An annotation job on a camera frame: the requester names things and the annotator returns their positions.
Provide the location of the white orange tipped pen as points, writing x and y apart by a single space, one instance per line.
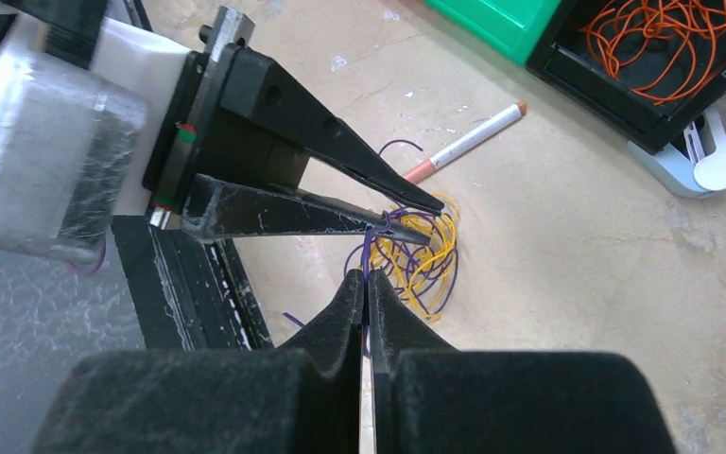
467 142

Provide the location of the black plastic bin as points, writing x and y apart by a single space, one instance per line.
646 68

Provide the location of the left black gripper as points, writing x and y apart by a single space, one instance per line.
234 140

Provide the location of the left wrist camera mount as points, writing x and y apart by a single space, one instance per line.
75 143

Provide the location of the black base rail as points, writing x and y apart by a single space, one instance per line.
188 295

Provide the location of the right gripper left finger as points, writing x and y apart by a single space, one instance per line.
301 397

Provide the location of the green plastic bin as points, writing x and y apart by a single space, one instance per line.
512 27

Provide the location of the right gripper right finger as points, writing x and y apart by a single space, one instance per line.
430 397

